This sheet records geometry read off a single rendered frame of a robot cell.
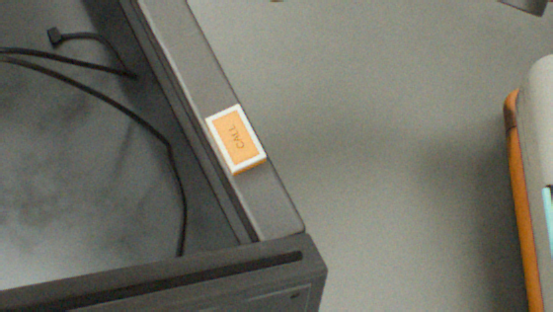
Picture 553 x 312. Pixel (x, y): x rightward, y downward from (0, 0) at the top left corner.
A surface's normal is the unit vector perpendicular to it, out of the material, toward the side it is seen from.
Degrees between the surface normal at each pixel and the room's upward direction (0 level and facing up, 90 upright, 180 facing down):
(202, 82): 0
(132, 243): 0
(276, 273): 43
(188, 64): 0
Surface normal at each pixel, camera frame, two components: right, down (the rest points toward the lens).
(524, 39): 0.02, -0.35
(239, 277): 0.62, -0.54
